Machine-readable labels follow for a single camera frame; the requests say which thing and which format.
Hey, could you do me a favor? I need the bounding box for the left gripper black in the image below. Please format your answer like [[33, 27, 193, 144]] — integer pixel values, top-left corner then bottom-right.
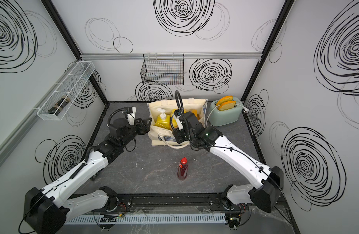
[[120, 117, 152, 149]]

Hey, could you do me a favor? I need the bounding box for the canvas starry night tote bag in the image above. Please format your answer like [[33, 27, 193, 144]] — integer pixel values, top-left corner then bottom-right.
[[147, 98, 208, 149]]

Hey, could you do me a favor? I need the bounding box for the yellow pump dish soap bottle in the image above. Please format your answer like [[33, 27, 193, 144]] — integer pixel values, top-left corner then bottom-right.
[[155, 108, 171, 130]]

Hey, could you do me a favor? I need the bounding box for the tall orange dish soap bottle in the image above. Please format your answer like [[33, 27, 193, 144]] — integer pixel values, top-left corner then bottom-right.
[[191, 109, 200, 120]]

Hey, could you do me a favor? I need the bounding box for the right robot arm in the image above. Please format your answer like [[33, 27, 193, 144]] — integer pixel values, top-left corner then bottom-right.
[[171, 110, 283, 213]]

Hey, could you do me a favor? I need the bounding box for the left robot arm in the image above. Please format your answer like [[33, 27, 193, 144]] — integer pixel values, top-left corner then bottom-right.
[[22, 118, 152, 234]]

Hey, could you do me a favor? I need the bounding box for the mint green toaster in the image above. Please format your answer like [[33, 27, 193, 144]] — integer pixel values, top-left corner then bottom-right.
[[206, 97, 243, 127]]

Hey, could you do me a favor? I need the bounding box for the toast slice front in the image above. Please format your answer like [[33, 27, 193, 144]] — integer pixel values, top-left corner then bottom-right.
[[217, 100, 236, 111]]

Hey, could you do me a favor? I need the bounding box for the toast slice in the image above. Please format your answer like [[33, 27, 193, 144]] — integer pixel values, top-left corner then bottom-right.
[[217, 100, 236, 111], [216, 96, 233, 106]]

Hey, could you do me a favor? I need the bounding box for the toast slice rear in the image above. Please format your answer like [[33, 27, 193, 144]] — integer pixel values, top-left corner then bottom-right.
[[216, 96, 233, 106]]

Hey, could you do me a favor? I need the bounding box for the dark item in shelf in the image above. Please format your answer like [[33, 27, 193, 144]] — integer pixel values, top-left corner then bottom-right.
[[48, 97, 70, 116]]

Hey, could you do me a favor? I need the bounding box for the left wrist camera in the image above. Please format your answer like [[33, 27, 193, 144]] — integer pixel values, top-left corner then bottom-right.
[[124, 107, 136, 125]]

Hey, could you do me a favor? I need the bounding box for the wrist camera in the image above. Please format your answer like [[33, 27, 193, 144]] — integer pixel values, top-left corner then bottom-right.
[[124, 107, 136, 125], [173, 114, 183, 130]]

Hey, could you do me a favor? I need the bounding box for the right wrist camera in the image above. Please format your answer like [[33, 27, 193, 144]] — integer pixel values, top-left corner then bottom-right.
[[173, 114, 183, 130]]

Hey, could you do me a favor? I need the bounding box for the white toaster cable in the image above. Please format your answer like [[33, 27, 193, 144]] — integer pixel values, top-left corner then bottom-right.
[[205, 103, 250, 127]]

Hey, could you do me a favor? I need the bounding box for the black wire wall basket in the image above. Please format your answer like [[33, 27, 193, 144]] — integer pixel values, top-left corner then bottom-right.
[[140, 53, 185, 85]]

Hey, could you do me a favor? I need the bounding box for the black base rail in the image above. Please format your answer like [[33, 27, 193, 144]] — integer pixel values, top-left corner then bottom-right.
[[114, 193, 240, 212]]

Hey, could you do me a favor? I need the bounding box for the grey slotted cable duct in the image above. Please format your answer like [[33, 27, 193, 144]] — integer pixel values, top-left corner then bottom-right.
[[66, 213, 227, 225]]

